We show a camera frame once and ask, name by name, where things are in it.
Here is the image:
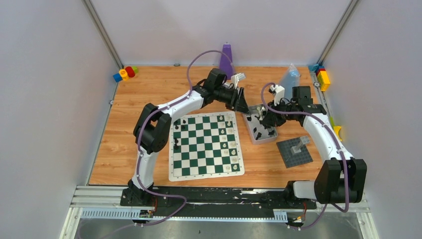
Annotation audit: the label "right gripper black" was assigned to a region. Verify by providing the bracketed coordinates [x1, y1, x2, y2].
[262, 98, 297, 127]

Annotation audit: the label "metal tin box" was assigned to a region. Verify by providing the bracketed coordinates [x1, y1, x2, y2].
[243, 104, 278, 145]

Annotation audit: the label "grey lego baseplate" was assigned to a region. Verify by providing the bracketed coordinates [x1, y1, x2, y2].
[276, 136, 313, 168]

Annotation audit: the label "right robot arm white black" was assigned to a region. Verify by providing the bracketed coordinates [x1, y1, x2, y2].
[260, 83, 367, 211]

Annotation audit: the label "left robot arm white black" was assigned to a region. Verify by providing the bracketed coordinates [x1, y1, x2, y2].
[128, 68, 250, 206]

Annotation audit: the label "green white chess mat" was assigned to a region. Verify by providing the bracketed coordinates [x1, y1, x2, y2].
[169, 111, 245, 182]

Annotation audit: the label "black pawn on board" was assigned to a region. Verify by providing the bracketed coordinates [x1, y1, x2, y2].
[173, 138, 180, 151]

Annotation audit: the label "purple cone bottle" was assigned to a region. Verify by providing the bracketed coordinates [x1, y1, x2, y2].
[219, 43, 234, 80]

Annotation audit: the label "colourful block stack right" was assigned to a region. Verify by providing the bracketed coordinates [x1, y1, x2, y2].
[308, 64, 331, 92]

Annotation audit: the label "colourful block stack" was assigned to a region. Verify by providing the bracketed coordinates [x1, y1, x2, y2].
[112, 66, 139, 83]
[308, 64, 331, 92]

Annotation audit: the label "yellow curved block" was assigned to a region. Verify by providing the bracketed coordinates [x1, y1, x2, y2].
[329, 117, 342, 142]

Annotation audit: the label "colourful block stack left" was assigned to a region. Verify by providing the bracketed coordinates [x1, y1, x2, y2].
[112, 66, 139, 83]

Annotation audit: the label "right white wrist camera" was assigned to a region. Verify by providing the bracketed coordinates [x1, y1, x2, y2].
[269, 84, 285, 106]

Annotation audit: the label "grey lego post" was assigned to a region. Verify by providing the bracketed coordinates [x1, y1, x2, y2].
[291, 136, 310, 154]

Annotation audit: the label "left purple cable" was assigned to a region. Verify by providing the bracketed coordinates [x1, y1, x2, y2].
[136, 50, 236, 227]

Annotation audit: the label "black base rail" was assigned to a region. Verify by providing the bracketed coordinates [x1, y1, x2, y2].
[120, 186, 317, 218]

